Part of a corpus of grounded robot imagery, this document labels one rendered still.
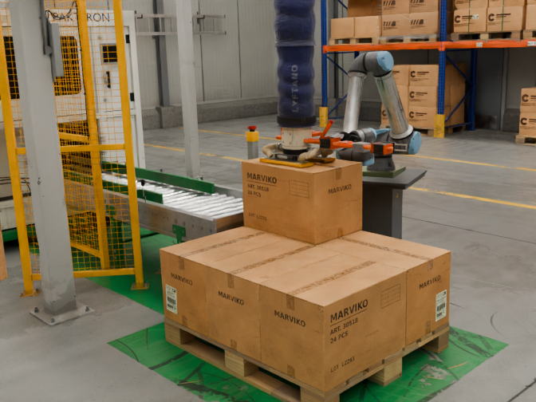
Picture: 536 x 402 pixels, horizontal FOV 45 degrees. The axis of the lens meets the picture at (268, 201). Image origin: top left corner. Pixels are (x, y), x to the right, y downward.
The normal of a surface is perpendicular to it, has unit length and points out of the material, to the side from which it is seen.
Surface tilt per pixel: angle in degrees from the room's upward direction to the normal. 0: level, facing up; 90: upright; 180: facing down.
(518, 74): 90
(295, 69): 77
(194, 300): 90
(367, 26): 90
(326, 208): 90
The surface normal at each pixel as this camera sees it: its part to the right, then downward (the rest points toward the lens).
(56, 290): 0.69, 0.15
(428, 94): -0.73, 0.14
